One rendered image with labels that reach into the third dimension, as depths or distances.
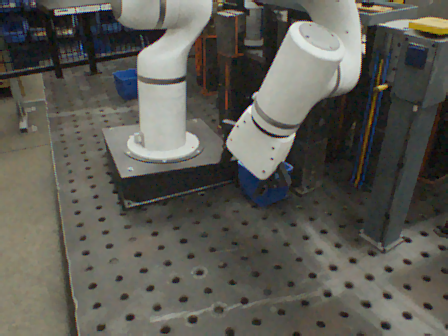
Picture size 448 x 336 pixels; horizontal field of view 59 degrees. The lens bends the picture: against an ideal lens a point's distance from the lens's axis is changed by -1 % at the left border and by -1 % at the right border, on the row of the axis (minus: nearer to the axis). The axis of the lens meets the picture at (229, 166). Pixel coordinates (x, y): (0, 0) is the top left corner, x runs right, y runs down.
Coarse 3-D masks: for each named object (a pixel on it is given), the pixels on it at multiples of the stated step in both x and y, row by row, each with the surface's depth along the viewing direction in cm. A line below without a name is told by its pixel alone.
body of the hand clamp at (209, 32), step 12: (216, 12) 145; (204, 36) 148; (216, 36) 150; (204, 48) 152; (216, 48) 153; (204, 60) 155; (216, 60) 155; (204, 72) 157; (216, 72) 157; (204, 84) 159; (216, 84) 160
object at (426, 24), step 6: (426, 18) 66; (432, 18) 66; (438, 18) 66; (414, 24) 64; (420, 24) 63; (426, 24) 63; (432, 24) 62; (438, 24) 62; (444, 24) 62; (420, 30) 64; (426, 30) 63; (432, 30) 62; (438, 30) 61; (444, 30) 61; (432, 36) 64; (438, 36) 64
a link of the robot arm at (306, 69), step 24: (312, 24) 55; (288, 48) 53; (312, 48) 51; (336, 48) 53; (288, 72) 55; (312, 72) 53; (336, 72) 58; (264, 96) 60; (288, 96) 57; (312, 96) 57; (288, 120) 60
